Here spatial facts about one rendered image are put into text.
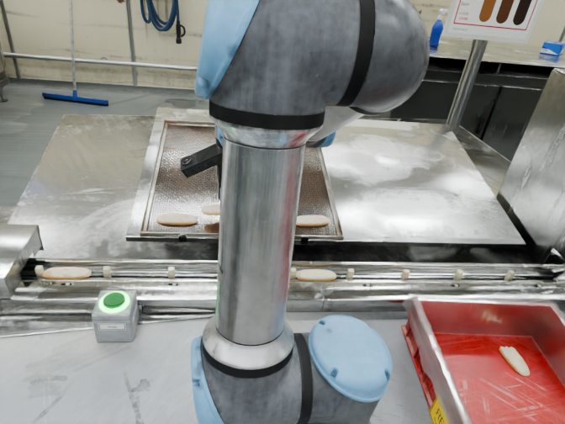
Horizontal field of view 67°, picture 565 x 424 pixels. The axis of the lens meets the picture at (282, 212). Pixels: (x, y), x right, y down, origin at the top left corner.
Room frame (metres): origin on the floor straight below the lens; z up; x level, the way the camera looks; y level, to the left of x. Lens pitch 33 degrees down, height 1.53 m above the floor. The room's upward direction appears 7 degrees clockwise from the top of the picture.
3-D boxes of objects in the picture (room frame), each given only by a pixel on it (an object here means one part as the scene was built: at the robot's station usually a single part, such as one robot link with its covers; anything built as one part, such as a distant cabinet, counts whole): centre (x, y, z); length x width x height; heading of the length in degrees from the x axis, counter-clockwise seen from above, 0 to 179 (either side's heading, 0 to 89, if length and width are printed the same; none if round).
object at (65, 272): (0.68, 0.45, 0.86); 0.10 x 0.04 x 0.01; 100
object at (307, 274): (0.78, -0.10, 0.86); 0.10 x 0.04 x 0.01; 100
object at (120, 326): (0.58, 0.30, 0.84); 0.08 x 0.08 x 0.11; 10
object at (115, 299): (0.58, 0.30, 0.90); 0.04 x 0.04 x 0.02
